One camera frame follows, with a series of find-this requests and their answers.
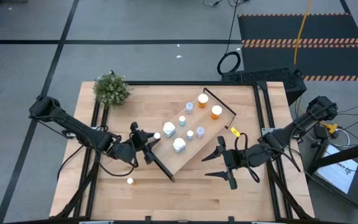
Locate yellow floor cable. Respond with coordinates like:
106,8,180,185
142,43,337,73
293,0,313,65

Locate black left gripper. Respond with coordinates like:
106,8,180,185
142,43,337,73
112,121,162,166

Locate wooden shelf with black ends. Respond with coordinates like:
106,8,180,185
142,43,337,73
149,88,237,184

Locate black cables with connector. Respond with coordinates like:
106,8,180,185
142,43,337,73
202,0,251,7

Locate white medicine bottle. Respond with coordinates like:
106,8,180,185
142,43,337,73
172,137,187,154
162,121,177,139

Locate black metal stand bar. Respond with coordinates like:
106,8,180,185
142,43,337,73
305,139,358,175

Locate black hazard-striped floor mat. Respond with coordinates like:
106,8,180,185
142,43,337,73
237,12,358,82

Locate black computer tower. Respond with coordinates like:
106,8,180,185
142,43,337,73
221,67,308,106

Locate yellow power plug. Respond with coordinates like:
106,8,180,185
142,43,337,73
321,123,340,134

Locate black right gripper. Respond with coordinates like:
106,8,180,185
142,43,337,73
201,135,254,190

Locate small green potted plant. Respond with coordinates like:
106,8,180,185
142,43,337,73
92,70,133,108

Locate large orange bottle white cap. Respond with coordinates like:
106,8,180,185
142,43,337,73
210,105,223,121
197,93,209,109

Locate black coiled floor cable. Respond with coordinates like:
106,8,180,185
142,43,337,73
216,0,242,76

